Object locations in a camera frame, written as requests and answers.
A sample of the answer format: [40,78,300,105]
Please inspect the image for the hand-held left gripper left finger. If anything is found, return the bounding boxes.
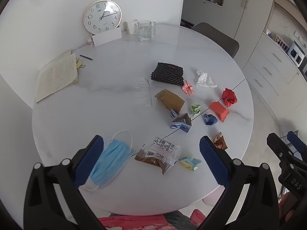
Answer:
[23,135,106,230]

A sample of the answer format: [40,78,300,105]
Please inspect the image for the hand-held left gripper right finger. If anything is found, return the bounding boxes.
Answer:
[199,135,280,230]

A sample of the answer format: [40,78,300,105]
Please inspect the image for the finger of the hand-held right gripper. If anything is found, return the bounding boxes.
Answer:
[286,131,307,154]
[267,132,294,170]

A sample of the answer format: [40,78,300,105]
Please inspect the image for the white waste bin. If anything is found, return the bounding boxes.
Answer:
[203,187,226,206]

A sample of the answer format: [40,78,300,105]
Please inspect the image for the blue patterned carton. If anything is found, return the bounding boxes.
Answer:
[170,109,192,133]

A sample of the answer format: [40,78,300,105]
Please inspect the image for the clear plastic bottle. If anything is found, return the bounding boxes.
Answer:
[91,77,154,113]

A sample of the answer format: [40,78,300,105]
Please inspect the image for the brown snack wrapper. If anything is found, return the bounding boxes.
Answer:
[213,132,228,150]

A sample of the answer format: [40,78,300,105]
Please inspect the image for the blue face mask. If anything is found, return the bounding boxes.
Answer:
[83,131,135,192]

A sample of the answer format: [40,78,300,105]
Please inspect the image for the yellow and blue crumpled paper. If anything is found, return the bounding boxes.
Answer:
[179,156,202,172]

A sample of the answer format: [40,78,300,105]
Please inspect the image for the orange paper box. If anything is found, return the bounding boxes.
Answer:
[209,101,230,122]

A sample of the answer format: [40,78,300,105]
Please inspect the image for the clear snack bag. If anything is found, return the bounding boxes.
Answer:
[134,136,182,176]

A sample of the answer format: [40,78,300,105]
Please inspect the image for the grey quilted pants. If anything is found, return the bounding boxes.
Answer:
[164,211,199,230]

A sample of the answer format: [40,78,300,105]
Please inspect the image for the red crumpled paper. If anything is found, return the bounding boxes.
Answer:
[221,88,238,107]

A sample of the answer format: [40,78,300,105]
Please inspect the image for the brown paper box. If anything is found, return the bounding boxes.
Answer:
[155,89,186,114]

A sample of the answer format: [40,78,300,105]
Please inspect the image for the red floral garment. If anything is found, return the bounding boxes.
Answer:
[97,208,207,230]

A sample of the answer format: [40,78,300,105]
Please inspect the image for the pink crumpled paper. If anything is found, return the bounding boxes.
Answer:
[182,79,195,96]

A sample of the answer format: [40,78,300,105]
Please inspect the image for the grey drawer cabinet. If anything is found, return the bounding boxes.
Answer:
[242,32,307,106]

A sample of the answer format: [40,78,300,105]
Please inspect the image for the white crumpled tissue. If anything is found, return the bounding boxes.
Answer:
[195,70,217,88]

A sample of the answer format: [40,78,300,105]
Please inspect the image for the white countertop appliance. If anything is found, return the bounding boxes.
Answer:
[288,41,305,67]

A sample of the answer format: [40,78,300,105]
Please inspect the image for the open notebook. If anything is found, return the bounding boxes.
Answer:
[35,50,79,103]

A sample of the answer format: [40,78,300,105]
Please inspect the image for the dish rack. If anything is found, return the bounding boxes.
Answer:
[275,35,289,52]

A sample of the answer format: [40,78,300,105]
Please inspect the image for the black foam net sleeve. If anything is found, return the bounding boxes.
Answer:
[151,62,185,87]

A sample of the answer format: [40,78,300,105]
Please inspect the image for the dark grey dining chair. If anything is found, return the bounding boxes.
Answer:
[191,22,240,58]

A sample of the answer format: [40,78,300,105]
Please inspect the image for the white folded card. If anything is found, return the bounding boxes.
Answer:
[92,26,122,47]

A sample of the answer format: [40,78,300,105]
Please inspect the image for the tall grey cupboard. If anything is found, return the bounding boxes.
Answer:
[223,0,276,69]

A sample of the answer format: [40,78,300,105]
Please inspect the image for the glass pitcher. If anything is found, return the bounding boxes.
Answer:
[137,20,156,42]

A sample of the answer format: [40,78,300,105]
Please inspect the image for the grey cabinet with open niche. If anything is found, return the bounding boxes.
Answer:
[181,0,227,28]

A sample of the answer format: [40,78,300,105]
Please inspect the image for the round wall clock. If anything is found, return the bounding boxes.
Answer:
[83,0,122,34]

